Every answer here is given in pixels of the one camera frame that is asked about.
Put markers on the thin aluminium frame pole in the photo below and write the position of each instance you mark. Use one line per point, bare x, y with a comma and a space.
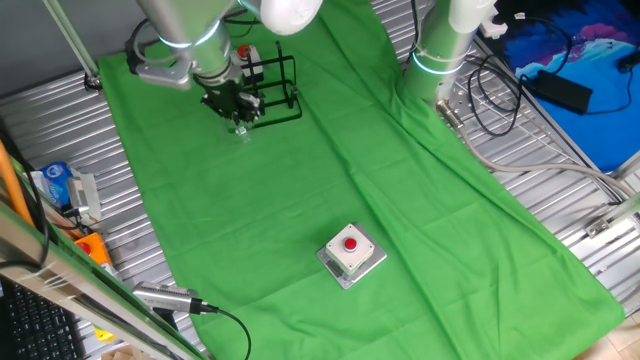
70, 40

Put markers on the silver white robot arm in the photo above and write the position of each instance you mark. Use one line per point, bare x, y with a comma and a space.
190, 25

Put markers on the aluminium frame beam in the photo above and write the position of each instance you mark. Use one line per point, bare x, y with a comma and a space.
75, 285

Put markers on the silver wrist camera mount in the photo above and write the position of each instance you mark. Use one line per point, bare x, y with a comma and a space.
162, 75

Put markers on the silver camera on stand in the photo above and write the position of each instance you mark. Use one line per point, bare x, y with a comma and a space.
162, 296

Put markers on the black power adapter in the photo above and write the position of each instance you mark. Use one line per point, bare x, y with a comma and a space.
560, 91

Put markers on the black computer mouse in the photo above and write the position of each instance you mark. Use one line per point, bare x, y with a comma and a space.
630, 61

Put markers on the blue patterned mat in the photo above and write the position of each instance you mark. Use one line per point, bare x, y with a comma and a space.
595, 60

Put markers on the blue tissue pack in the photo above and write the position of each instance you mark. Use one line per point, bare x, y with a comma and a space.
56, 182

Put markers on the green cloth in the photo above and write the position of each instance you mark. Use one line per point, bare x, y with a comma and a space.
310, 190

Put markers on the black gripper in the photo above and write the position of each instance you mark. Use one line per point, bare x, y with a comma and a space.
222, 97

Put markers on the silver ribbed camera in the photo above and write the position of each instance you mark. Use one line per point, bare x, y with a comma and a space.
85, 195

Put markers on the white box with red button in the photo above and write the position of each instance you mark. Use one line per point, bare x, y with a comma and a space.
250, 62
350, 247

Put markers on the black keyboard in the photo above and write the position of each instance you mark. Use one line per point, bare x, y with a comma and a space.
35, 325

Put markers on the aluminium corner bracket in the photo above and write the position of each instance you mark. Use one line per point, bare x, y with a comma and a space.
612, 217

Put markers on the orange box with red button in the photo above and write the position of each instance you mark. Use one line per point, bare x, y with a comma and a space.
95, 247

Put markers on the orange pole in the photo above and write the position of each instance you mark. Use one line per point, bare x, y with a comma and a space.
12, 185

